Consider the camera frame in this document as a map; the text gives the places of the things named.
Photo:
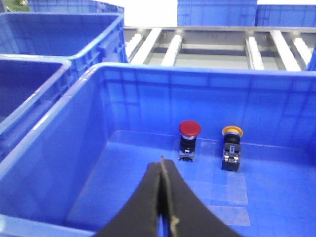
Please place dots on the steel roller conveyor rack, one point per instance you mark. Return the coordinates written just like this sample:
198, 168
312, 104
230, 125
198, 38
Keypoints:
255, 48

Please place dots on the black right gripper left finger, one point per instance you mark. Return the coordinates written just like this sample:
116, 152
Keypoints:
140, 214

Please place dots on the blue bin front left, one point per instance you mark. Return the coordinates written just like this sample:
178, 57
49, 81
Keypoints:
29, 86

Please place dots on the blue bin far back right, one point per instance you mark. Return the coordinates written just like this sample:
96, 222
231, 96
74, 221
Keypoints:
272, 15

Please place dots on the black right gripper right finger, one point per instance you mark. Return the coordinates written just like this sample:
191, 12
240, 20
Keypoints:
183, 213

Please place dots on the yellow mushroom push button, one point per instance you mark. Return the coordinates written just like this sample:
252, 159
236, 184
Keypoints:
232, 149

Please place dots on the blue bin rear left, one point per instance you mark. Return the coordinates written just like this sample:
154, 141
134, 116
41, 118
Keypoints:
83, 39

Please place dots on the red mushroom push button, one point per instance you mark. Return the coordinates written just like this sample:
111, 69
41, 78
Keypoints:
189, 131

